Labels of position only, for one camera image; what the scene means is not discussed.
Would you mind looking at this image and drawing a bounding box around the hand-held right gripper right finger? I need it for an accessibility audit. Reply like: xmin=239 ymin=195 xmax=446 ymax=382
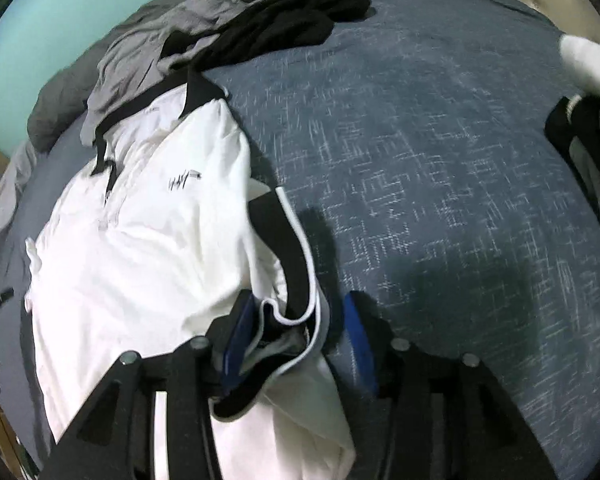
xmin=342 ymin=290 xmax=561 ymax=480

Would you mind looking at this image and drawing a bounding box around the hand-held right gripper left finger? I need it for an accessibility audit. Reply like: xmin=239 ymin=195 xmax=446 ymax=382
xmin=40 ymin=292 xmax=261 ymax=480

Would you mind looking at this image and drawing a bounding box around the white polo shirt black collar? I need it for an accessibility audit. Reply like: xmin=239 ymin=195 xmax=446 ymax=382
xmin=24 ymin=72 xmax=358 ymax=480

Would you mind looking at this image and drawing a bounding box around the light grey blanket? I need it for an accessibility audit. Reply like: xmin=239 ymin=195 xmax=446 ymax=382
xmin=0 ymin=140 xmax=36 ymax=301

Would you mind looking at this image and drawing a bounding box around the dark grey rolled duvet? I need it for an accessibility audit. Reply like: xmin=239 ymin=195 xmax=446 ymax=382
xmin=27 ymin=0 xmax=498 ymax=153

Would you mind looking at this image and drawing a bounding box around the grey shirt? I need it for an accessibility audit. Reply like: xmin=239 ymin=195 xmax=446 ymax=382
xmin=80 ymin=0 xmax=261 ymax=146

